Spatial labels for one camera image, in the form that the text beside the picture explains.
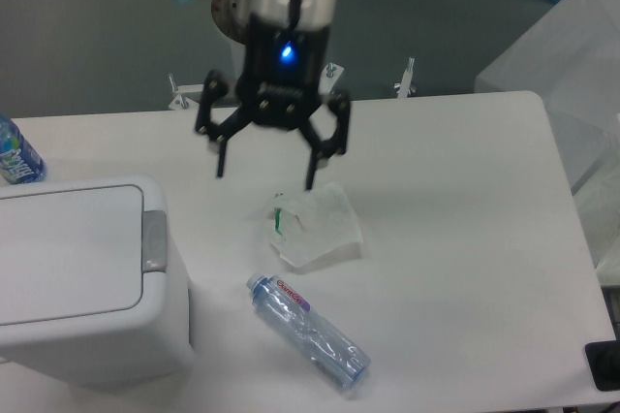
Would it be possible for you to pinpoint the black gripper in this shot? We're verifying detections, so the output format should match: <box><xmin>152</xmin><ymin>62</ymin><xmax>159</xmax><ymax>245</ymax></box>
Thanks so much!
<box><xmin>195</xmin><ymin>15</ymin><xmax>351</xmax><ymax>190</ymax></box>

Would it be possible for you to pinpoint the white push-top trash can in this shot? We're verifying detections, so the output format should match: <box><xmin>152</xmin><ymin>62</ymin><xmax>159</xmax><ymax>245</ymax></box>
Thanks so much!
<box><xmin>1</xmin><ymin>175</ymin><xmax>195</xmax><ymax>385</ymax></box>

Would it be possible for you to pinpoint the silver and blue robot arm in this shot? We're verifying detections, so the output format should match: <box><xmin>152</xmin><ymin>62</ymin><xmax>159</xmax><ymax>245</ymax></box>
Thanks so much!
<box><xmin>182</xmin><ymin>0</ymin><xmax>352</xmax><ymax>189</ymax></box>

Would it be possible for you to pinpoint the crumpled clear plastic bag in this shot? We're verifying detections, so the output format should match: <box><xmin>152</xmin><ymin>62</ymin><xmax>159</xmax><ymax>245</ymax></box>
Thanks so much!
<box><xmin>256</xmin><ymin>182</ymin><xmax>363</xmax><ymax>270</ymax></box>

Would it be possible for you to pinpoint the metal table clamp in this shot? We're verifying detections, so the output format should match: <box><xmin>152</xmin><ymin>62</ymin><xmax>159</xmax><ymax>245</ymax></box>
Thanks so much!
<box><xmin>393</xmin><ymin>56</ymin><xmax>417</xmax><ymax>99</ymax></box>

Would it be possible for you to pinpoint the crushed clear plastic bottle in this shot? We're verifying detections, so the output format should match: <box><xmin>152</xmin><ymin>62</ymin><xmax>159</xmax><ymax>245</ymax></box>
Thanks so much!
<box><xmin>246</xmin><ymin>273</ymin><xmax>371</xmax><ymax>391</ymax></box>

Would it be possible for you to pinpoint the blue labelled water bottle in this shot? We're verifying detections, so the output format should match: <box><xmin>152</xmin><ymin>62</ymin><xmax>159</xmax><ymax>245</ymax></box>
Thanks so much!
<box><xmin>1</xmin><ymin>115</ymin><xmax>47</xmax><ymax>185</ymax></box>

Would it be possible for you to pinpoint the large translucent plastic bin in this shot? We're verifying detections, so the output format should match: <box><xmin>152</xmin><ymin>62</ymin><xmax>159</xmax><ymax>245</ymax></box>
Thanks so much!
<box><xmin>475</xmin><ymin>0</ymin><xmax>619</xmax><ymax>288</ymax></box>

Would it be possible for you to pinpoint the black device at table edge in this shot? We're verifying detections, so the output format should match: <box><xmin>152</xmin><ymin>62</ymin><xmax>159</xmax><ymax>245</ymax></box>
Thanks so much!
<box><xmin>585</xmin><ymin>340</ymin><xmax>619</xmax><ymax>392</ymax></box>

